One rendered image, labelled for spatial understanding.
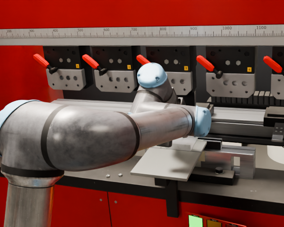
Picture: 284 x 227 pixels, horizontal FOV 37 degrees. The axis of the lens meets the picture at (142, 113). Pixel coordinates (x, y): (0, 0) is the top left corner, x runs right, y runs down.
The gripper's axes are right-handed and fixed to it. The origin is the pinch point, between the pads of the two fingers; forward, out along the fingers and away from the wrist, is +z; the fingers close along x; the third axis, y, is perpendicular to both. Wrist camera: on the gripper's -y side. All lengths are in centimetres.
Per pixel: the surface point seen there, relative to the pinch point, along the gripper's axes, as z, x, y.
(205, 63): -17.4, -9.7, 17.4
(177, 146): 2.6, 0.2, -2.3
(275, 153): 197, -19, 82
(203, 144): 7.5, -7.1, 1.3
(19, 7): -29, 58, 32
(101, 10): -27.4, 25.8, 31.2
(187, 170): -4.6, -6.6, -13.0
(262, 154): 209, -8, 85
